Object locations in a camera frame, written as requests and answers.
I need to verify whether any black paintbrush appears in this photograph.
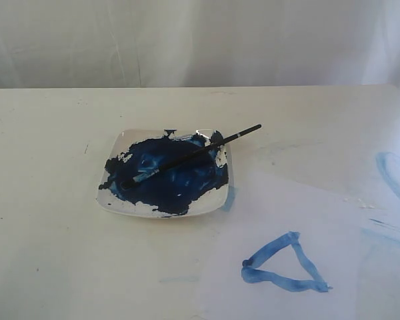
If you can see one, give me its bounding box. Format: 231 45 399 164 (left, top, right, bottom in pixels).
121 124 262 190

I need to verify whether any white paper sheet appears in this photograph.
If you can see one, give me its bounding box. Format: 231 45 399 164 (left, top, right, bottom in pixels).
193 146 400 320

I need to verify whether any white plate with blue paint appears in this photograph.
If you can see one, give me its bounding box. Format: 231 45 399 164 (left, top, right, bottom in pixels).
96 129 231 218

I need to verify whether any blue tape piece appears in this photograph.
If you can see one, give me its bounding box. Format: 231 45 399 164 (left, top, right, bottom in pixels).
220 186 237 212

